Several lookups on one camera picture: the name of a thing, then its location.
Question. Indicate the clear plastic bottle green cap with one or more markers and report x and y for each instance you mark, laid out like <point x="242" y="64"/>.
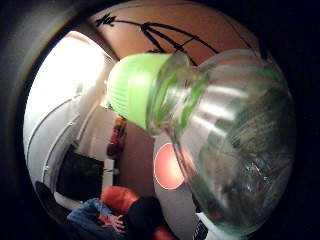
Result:
<point x="213" y="126"/>

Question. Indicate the bright window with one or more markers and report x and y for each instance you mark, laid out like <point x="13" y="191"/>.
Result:
<point x="63" y="76"/>

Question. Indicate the black screen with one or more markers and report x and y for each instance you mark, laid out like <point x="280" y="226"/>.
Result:
<point x="80" y="176"/>

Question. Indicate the red hanging decoration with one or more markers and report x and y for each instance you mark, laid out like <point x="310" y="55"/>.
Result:
<point x="116" y="140"/>

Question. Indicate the orange cushion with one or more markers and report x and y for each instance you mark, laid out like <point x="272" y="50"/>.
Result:
<point x="117" y="198"/>

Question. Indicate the black tripod stand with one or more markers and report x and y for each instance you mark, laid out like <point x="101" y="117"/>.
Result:
<point x="156" y="35"/>

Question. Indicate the red round plate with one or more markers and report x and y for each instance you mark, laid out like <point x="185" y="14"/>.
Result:
<point x="166" y="168"/>

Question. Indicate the the person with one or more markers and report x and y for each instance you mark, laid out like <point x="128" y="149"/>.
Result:
<point x="143" y="215"/>

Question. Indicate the white box with black label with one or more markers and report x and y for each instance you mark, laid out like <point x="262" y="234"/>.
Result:
<point x="208" y="230"/>

